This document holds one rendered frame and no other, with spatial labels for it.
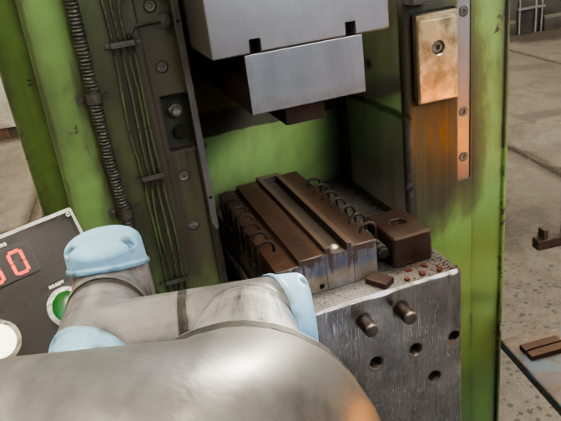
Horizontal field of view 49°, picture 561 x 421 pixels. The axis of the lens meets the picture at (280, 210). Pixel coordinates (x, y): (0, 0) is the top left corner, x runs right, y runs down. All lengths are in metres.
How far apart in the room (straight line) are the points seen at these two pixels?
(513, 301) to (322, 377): 2.64
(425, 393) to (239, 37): 0.79
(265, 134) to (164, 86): 0.48
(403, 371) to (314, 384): 1.11
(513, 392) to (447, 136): 1.23
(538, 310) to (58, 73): 2.17
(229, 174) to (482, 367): 0.81
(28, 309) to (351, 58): 0.62
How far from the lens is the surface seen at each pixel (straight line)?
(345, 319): 1.14
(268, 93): 1.00
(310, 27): 1.00
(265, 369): 0.16
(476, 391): 1.76
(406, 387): 1.30
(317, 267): 1.14
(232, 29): 0.97
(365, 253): 1.17
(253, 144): 1.53
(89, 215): 1.15
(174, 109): 1.11
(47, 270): 0.93
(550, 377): 1.33
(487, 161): 1.44
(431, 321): 1.24
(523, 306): 2.77
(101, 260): 0.58
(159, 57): 1.09
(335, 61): 1.03
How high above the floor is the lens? 1.53
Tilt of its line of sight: 24 degrees down
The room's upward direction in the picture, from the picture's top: 8 degrees counter-clockwise
